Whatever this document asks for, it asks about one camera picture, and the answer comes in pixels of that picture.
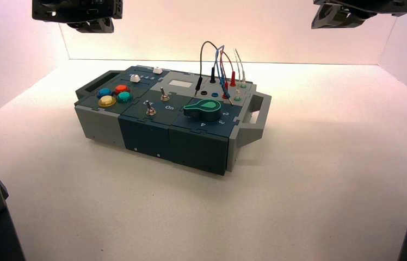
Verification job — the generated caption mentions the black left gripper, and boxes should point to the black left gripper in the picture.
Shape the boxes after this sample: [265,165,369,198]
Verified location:
[32,0,124,34]

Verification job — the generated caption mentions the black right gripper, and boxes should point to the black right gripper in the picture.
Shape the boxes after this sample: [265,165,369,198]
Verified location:
[311,0,407,30]

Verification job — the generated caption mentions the yellow round push button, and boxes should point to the yellow round push button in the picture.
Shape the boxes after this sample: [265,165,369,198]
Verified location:
[97,95,117,108]

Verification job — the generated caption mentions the teal round push button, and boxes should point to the teal round push button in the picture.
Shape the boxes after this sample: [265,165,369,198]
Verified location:
[116,91,133,104]

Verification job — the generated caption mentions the white display window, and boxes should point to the white display window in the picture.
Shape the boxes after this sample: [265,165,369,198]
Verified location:
[168,79,194,89]

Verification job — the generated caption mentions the blue grey control box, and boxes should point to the blue grey control box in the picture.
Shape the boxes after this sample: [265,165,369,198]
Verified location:
[75,65,272,177]

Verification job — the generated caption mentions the green rotary knob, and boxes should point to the green rotary knob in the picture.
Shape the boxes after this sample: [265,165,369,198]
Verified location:
[183,99,223,122]

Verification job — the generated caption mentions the white plug with wire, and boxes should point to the white plug with wire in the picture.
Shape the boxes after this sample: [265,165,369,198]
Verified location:
[236,48,248,89]
[233,54,243,102]

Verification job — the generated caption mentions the black jumper wire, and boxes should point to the black jumper wire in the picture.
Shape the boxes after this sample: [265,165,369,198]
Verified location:
[194,40,219,97]

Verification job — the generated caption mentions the red banana plug with wire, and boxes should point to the red banana plug with wire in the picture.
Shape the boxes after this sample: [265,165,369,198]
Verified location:
[220,50,237,88]

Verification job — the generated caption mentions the blue jumper wire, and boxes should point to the blue jumper wire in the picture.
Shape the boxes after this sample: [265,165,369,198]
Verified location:
[214,45,234,105]

